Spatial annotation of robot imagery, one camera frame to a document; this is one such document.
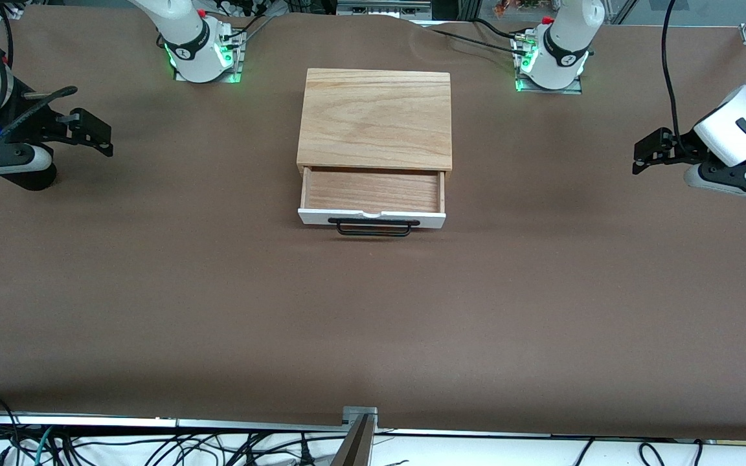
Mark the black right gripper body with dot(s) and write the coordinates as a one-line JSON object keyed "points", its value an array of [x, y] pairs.
{"points": [[28, 123]]}

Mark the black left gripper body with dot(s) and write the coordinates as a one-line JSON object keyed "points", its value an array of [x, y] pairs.
{"points": [[682, 149]]}

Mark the white-fronted wooden drawer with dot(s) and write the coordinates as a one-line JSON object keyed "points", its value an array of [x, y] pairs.
{"points": [[373, 191]]}

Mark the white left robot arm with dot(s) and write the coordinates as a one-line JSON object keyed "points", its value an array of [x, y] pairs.
{"points": [[564, 39]]}

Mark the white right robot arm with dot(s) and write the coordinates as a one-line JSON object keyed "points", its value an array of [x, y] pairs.
{"points": [[185, 32]]}

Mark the light wooden drawer cabinet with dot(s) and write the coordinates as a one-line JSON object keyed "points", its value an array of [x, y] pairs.
{"points": [[373, 116]]}

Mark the black vase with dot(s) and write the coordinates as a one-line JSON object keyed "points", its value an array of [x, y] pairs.
{"points": [[36, 180]]}

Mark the black electronics box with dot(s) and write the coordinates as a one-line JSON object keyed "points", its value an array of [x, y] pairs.
{"points": [[383, 8]]}

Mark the brown table cover mat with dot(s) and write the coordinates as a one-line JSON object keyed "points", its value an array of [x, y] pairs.
{"points": [[373, 310]]}

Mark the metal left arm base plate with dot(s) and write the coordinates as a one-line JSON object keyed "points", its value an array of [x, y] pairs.
{"points": [[570, 90]]}

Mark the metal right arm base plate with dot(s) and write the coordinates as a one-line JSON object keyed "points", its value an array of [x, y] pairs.
{"points": [[234, 76]]}

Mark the aluminium table edge rail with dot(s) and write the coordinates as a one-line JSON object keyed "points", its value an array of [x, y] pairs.
{"points": [[153, 422]]}

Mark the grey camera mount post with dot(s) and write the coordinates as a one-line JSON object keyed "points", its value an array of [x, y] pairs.
{"points": [[359, 440]]}

